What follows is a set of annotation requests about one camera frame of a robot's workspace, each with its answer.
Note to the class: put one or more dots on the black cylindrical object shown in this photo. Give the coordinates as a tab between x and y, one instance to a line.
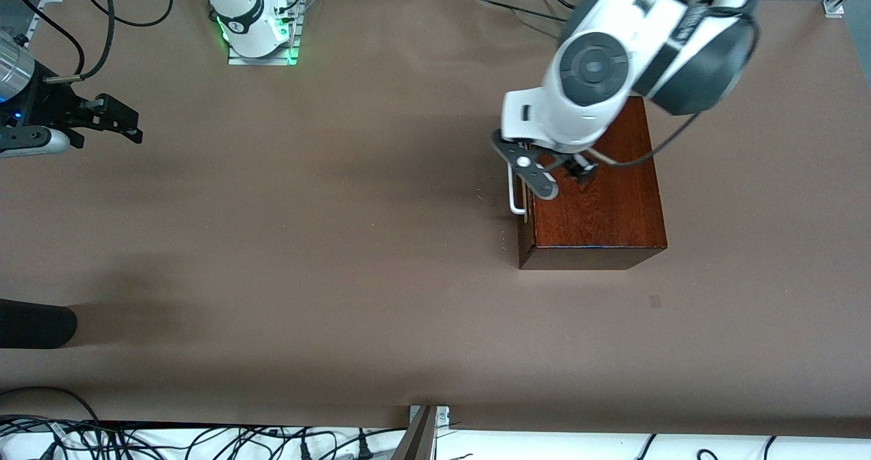
34	324

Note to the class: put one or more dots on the metal table edge bracket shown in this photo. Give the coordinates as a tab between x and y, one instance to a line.
420	439

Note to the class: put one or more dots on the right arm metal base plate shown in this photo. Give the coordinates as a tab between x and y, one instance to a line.
262	60

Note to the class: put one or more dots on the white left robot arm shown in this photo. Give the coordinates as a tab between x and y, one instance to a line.
592	72

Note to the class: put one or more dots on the dark wooden drawer cabinet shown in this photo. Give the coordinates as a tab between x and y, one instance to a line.
612	215

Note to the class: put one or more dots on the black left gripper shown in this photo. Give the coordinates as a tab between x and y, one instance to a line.
582	165

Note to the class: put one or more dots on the brown table cover sheet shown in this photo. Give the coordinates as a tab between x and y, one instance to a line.
340	310

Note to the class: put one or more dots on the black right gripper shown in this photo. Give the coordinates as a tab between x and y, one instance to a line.
49	103

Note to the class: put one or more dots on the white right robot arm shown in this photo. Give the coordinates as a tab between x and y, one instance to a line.
238	11

